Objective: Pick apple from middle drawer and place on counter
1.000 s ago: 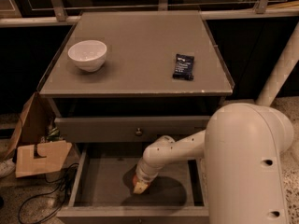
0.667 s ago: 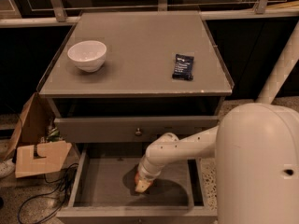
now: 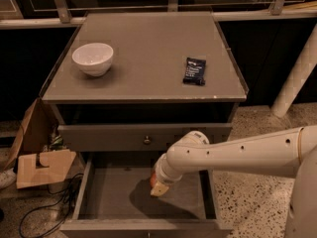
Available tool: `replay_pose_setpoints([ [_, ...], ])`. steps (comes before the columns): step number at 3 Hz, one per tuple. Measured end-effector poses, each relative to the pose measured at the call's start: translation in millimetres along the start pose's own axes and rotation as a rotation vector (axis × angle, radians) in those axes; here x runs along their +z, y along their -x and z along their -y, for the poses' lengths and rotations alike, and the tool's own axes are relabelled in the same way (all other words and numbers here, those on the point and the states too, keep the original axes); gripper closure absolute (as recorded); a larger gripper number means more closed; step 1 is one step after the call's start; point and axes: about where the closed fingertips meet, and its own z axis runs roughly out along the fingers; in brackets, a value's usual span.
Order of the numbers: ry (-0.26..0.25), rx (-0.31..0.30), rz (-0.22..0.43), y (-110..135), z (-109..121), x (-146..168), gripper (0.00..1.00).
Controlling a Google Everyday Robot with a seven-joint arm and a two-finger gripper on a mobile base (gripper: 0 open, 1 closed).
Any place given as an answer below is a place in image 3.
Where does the brown cardboard box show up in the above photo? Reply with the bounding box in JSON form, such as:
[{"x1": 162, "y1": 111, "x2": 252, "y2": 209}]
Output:
[{"x1": 4, "y1": 98, "x2": 76, "y2": 189}]

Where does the brass drawer knob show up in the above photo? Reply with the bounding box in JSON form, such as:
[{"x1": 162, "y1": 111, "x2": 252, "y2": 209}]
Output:
[{"x1": 144, "y1": 136, "x2": 152, "y2": 145}]

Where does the white post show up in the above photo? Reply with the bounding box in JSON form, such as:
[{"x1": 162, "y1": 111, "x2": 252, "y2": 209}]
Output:
[{"x1": 270, "y1": 25, "x2": 317, "y2": 118}]

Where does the white ceramic bowl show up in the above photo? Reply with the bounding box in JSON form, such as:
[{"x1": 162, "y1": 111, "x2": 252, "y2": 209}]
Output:
[{"x1": 71, "y1": 43, "x2": 114, "y2": 76}]

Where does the grey top drawer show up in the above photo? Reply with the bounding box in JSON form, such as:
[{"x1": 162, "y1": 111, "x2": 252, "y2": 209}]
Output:
[{"x1": 58, "y1": 123, "x2": 232, "y2": 152}]

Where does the dark blue snack packet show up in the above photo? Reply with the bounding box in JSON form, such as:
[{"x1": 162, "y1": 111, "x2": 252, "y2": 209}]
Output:
[{"x1": 183, "y1": 58, "x2": 206, "y2": 86}]

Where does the grey drawer cabinet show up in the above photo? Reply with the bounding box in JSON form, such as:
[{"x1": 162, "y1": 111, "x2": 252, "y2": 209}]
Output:
[{"x1": 39, "y1": 11, "x2": 250, "y2": 238}]

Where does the white shoe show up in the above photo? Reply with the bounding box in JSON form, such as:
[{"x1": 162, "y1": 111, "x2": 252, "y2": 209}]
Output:
[{"x1": 0, "y1": 169, "x2": 17, "y2": 189}]

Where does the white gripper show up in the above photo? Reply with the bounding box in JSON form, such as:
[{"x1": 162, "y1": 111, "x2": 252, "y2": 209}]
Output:
[{"x1": 151, "y1": 154, "x2": 182, "y2": 197}]

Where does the red apple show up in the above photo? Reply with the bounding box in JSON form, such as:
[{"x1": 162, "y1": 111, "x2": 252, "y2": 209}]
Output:
[{"x1": 150, "y1": 172, "x2": 157, "y2": 188}]

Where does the black cable on floor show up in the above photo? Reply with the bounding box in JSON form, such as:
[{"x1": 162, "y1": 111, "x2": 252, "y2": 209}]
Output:
[{"x1": 18, "y1": 173, "x2": 85, "y2": 238}]

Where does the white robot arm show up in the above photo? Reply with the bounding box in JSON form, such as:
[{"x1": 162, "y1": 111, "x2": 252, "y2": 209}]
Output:
[{"x1": 151, "y1": 125, "x2": 317, "y2": 238}]

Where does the open grey middle drawer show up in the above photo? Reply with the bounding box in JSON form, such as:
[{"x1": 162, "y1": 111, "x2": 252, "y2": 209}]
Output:
[{"x1": 60, "y1": 152, "x2": 232, "y2": 238}]

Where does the metal railing frame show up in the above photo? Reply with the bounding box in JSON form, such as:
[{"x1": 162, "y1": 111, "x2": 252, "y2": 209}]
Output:
[{"x1": 0, "y1": 0, "x2": 317, "y2": 30}]

